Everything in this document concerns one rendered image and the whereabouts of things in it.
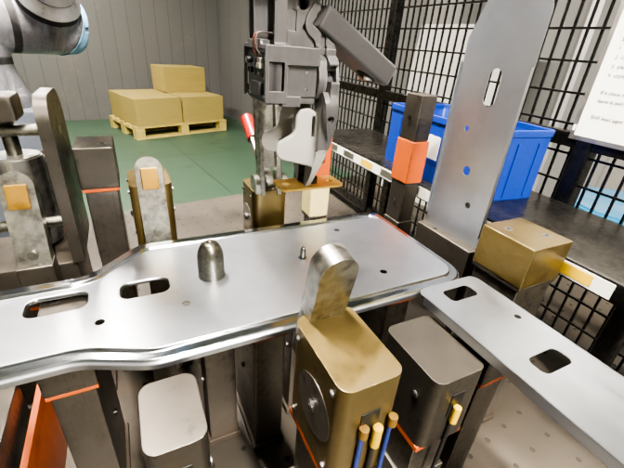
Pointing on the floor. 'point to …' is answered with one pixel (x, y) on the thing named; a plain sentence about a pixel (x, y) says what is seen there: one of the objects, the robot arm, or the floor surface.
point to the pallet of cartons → (168, 104)
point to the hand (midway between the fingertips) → (308, 172)
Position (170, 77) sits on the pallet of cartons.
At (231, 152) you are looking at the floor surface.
